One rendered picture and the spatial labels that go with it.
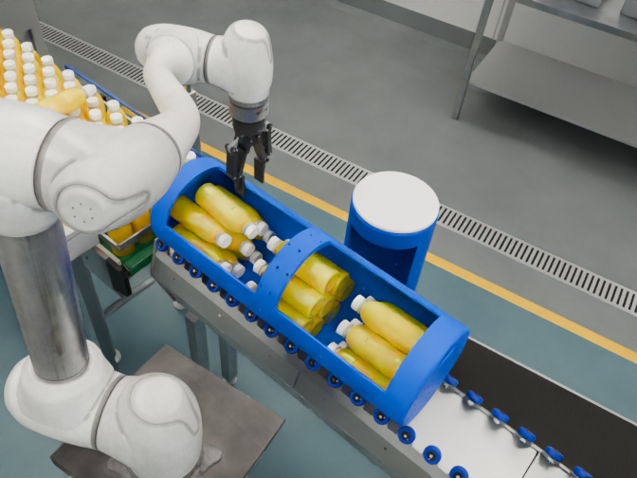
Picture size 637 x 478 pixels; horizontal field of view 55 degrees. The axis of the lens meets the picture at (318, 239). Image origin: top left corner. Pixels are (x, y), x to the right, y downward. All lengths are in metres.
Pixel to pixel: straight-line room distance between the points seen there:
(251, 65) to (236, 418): 0.80
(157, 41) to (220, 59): 0.13
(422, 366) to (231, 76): 0.74
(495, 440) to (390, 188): 0.83
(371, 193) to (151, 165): 1.22
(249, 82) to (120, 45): 3.47
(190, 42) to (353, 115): 2.80
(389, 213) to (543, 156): 2.31
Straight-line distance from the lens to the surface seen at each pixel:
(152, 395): 1.23
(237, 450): 1.47
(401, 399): 1.41
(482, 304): 3.12
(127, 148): 0.83
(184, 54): 1.30
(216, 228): 1.68
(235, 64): 1.28
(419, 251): 1.98
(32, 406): 1.30
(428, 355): 1.38
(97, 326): 2.27
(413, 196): 1.98
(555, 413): 2.73
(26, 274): 1.03
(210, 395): 1.54
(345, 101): 4.16
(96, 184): 0.78
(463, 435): 1.66
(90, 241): 1.86
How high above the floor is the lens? 2.37
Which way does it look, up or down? 48 degrees down
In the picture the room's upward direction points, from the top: 6 degrees clockwise
